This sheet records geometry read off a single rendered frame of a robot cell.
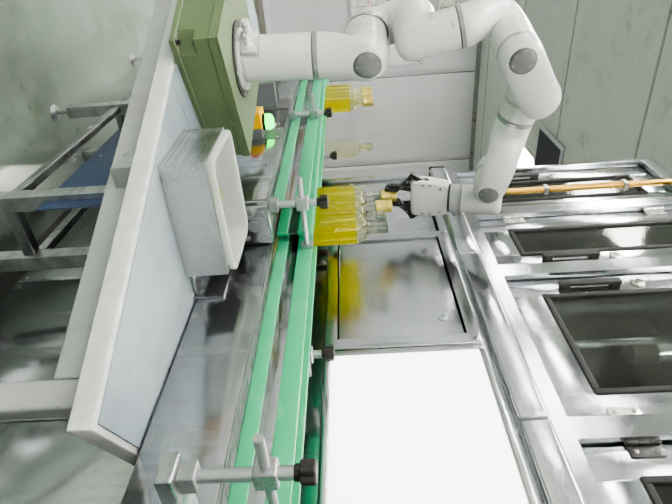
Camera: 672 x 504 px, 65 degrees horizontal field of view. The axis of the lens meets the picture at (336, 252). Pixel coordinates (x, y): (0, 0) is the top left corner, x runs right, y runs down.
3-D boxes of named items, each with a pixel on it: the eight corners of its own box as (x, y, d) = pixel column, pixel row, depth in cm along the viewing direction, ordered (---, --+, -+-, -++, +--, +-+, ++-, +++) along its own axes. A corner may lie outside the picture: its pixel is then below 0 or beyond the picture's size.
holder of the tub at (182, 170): (193, 300, 100) (234, 298, 100) (156, 165, 85) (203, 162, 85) (211, 252, 114) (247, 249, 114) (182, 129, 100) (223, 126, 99)
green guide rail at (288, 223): (276, 237, 119) (312, 235, 119) (276, 233, 119) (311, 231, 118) (311, 59, 267) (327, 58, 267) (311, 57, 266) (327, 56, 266)
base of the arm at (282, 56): (228, 50, 101) (308, 46, 101) (232, 1, 106) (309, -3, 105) (245, 102, 116) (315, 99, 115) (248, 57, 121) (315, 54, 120)
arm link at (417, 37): (458, 14, 101) (447, -21, 111) (338, 48, 106) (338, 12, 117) (464, 59, 107) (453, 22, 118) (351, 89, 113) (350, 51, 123)
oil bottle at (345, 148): (305, 161, 205) (372, 156, 204) (303, 148, 201) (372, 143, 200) (306, 153, 209) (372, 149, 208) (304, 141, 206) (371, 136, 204)
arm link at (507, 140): (498, 102, 124) (470, 173, 139) (496, 129, 115) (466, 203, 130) (534, 111, 123) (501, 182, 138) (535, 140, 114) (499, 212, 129)
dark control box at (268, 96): (251, 109, 168) (277, 107, 168) (247, 84, 164) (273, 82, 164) (254, 101, 175) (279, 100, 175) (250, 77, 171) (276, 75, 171)
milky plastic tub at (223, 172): (189, 278, 97) (236, 275, 97) (158, 164, 85) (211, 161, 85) (209, 230, 112) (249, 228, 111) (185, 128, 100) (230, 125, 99)
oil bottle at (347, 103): (305, 115, 218) (374, 110, 217) (304, 101, 215) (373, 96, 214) (306, 111, 223) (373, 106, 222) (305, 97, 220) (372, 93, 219)
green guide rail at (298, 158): (272, 208, 115) (308, 205, 115) (271, 204, 115) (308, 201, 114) (310, 44, 263) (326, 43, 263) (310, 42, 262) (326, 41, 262)
